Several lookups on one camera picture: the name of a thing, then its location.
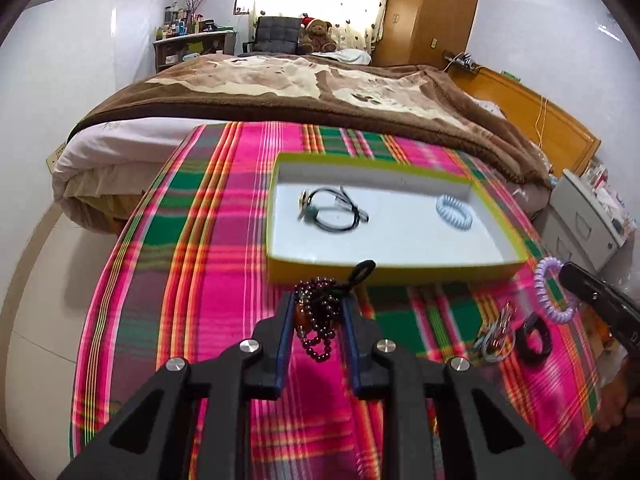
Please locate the cluster of bottles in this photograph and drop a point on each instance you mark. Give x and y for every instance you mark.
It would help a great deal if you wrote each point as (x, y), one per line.
(180, 22)

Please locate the brown teddy bear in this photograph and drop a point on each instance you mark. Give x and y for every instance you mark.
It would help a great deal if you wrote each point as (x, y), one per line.
(319, 35)

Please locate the clutter on nightstand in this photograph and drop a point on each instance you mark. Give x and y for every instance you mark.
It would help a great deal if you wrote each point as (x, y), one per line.
(610, 195)

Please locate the wall socket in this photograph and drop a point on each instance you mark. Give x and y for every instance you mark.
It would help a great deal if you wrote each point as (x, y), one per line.
(56, 157)

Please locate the wall shelf with chargers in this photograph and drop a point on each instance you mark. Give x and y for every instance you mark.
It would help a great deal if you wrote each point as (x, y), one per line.
(457, 60)

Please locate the pink green plaid cloth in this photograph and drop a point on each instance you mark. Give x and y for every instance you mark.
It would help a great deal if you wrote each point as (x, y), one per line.
(200, 260)

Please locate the brown patterned blanket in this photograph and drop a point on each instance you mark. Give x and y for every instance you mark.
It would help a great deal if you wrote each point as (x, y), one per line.
(300, 100)

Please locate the person's right hand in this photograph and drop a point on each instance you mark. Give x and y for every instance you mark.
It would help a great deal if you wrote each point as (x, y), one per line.
(617, 395)

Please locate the white bedsheet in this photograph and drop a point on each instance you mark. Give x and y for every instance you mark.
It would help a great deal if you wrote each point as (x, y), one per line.
(100, 160)

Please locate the wooden headboard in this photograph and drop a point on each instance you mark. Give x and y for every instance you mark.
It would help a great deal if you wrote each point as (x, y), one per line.
(525, 105)

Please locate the grey nightstand with drawers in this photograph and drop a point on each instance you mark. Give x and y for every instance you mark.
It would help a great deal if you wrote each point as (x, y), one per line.
(580, 215)

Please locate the black wristband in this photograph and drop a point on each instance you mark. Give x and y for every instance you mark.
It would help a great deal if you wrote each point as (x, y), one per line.
(542, 347)

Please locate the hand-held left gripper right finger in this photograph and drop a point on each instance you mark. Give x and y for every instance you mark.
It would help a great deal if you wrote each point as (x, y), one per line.
(351, 355)

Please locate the wooden wardrobe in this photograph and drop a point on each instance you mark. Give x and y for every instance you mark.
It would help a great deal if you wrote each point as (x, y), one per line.
(430, 10)

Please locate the dark wooden desk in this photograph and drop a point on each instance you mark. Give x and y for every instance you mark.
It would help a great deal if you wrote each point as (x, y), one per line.
(170, 50)

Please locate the white pillow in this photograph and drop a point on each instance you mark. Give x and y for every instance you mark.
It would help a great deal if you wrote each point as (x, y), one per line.
(350, 56)

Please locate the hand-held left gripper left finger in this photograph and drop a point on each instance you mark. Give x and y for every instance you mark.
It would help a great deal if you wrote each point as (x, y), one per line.
(285, 345)

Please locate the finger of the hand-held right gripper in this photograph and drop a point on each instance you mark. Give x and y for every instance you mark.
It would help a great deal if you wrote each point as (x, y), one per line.
(590, 290)

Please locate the yellow cardboard box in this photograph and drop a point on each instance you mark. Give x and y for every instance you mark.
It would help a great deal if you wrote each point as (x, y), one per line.
(400, 240)

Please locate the black chair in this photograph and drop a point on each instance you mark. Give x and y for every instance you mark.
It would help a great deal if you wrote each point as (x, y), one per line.
(275, 32)

